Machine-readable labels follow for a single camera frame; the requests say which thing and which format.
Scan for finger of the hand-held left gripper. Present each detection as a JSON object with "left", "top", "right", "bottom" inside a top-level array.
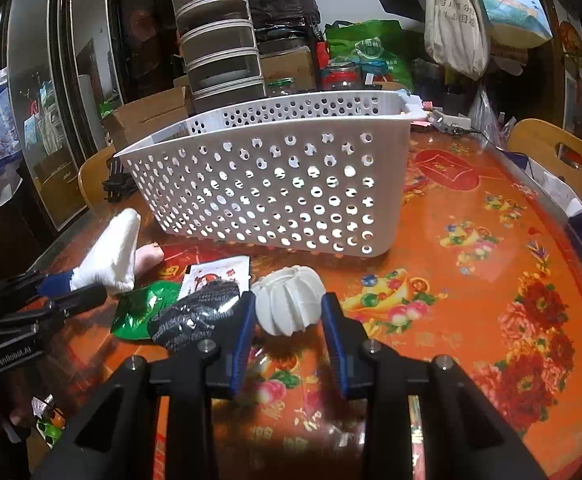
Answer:
[
  {"left": 0, "top": 283, "right": 108, "bottom": 333},
  {"left": 0, "top": 269, "right": 78, "bottom": 312}
]

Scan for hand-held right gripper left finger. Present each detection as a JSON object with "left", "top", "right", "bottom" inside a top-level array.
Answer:
[{"left": 31, "top": 290, "right": 259, "bottom": 480}]

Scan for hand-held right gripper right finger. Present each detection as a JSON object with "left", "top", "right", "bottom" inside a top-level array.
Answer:
[{"left": 321, "top": 292, "right": 552, "bottom": 480}]

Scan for white sock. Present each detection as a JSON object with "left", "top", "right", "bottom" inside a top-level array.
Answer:
[{"left": 69, "top": 208, "right": 142, "bottom": 295}]

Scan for white ribbed ball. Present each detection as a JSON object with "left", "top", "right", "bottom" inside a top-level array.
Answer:
[{"left": 251, "top": 264, "right": 326, "bottom": 337}]

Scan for white perforated plastic basket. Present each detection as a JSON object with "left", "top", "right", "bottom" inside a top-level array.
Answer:
[{"left": 113, "top": 90, "right": 429, "bottom": 254}]

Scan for pale pink soft item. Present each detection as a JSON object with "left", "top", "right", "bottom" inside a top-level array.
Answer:
[{"left": 135, "top": 243, "right": 164, "bottom": 274}]

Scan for person's left hand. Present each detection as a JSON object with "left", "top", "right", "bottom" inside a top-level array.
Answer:
[{"left": 0, "top": 389, "right": 32, "bottom": 442}]

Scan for green foil packet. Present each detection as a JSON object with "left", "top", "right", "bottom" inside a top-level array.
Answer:
[{"left": 110, "top": 280, "right": 182, "bottom": 342}]

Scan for black foil packet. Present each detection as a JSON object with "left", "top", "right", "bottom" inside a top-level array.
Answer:
[{"left": 148, "top": 280, "right": 242, "bottom": 354}]

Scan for white and red packet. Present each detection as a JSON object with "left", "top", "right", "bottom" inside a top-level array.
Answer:
[{"left": 178, "top": 255, "right": 252, "bottom": 302}]

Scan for small candy wrappers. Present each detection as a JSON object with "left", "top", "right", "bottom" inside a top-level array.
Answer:
[{"left": 30, "top": 393, "right": 67, "bottom": 449}]

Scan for plain wooden chair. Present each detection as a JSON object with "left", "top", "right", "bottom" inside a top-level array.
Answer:
[{"left": 78, "top": 145, "right": 122, "bottom": 212}]

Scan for black clamp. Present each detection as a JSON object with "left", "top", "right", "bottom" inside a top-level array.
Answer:
[{"left": 101, "top": 157, "right": 140, "bottom": 204}]

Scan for orange floral tablecloth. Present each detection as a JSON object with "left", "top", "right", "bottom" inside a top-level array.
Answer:
[{"left": 31, "top": 125, "right": 582, "bottom": 480}]

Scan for mirrored cabinet doors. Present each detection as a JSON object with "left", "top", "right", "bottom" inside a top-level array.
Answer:
[{"left": 5, "top": 0, "right": 128, "bottom": 232}]

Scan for open cardboard box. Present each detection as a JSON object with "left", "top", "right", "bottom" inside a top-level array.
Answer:
[{"left": 102, "top": 85, "right": 192, "bottom": 152}]

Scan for white power strip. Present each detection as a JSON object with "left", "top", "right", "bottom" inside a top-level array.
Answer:
[{"left": 423, "top": 107, "right": 472, "bottom": 134}]

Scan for small glass jar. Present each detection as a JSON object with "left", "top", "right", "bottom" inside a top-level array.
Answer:
[{"left": 265, "top": 77, "right": 297, "bottom": 99}]

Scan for blue and white carton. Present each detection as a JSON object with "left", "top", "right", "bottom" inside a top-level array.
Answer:
[{"left": 508, "top": 152, "right": 582, "bottom": 262}]

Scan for glass jar with red contents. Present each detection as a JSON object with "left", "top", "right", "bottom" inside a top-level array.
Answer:
[{"left": 320, "top": 60, "right": 362, "bottom": 92}]

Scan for clear plastic bag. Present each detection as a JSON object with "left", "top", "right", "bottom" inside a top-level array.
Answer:
[{"left": 465, "top": 84, "right": 518, "bottom": 149}]

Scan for closed cardboard box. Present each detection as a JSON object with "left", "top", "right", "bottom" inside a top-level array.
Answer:
[{"left": 260, "top": 45, "right": 322, "bottom": 95}]

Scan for stacked grey drawer organiser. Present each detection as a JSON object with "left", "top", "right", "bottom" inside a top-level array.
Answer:
[{"left": 171, "top": 0, "right": 268, "bottom": 114}]

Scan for green shopping bag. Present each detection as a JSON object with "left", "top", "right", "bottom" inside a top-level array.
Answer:
[{"left": 324, "top": 20, "right": 416, "bottom": 94}]

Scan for beige canvas tote bag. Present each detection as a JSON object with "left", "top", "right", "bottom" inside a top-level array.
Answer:
[{"left": 419, "top": 0, "right": 490, "bottom": 81}]

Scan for black plastic bag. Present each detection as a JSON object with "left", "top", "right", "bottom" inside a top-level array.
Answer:
[{"left": 244, "top": 0, "right": 322, "bottom": 42}]

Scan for blue printed bag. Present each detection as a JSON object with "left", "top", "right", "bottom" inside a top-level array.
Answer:
[{"left": 465, "top": 0, "right": 554, "bottom": 50}]

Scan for wooden chair with handle cutout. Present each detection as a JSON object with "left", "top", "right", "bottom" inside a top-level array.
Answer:
[{"left": 506, "top": 118, "right": 582, "bottom": 222}]

